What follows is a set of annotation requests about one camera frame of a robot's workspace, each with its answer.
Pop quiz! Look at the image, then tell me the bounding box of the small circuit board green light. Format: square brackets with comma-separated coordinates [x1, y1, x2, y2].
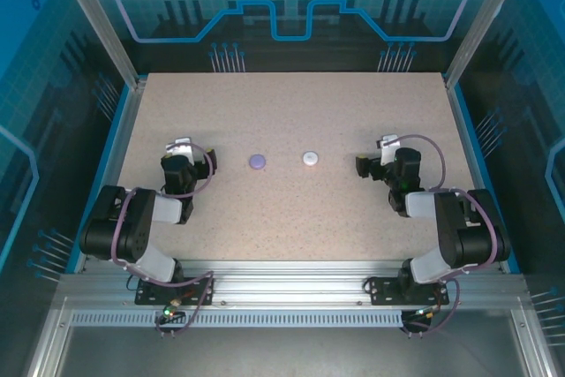
[403, 305, 436, 320]
[158, 305, 186, 321]

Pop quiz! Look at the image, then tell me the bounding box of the aluminium side rail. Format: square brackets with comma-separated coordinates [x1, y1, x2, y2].
[443, 74, 509, 275]
[72, 79, 149, 275]

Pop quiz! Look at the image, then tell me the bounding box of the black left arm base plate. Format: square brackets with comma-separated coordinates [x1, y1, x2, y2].
[134, 276, 216, 306]

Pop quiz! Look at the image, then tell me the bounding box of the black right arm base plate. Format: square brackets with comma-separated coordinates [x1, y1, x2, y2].
[367, 276, 450, 306]

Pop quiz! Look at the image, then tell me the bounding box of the aluminium mounting rail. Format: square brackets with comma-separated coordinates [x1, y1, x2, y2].
[56, 260, 531, 312]

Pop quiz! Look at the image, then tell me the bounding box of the aluminium frame post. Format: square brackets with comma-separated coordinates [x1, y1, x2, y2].
[443, 0, 533, 89]
[49, 0, 149, 89]

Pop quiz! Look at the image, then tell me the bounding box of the slotted grey cable duct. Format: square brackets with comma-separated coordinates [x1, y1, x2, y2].
[70, 311, 405, 328]

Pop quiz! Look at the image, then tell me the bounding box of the aluminium front frame bar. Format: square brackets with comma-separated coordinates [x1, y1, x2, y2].
[511, 308, 555, 377]
[26, 297, 74, 377]

